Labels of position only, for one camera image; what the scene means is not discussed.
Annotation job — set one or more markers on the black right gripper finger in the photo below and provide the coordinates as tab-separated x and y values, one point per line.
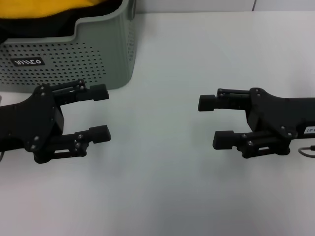
208	103
222	140

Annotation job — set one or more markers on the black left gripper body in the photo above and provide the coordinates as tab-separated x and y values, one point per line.
32	118

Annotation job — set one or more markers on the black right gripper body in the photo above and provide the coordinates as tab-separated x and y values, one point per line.
283	115

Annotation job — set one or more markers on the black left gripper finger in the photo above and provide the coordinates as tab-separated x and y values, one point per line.
98	92
99	134

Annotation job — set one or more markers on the yellow towel with black trim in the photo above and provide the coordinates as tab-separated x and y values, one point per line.
49	9

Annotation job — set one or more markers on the grey-green perforated storage box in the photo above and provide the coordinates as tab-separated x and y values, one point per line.
73	61

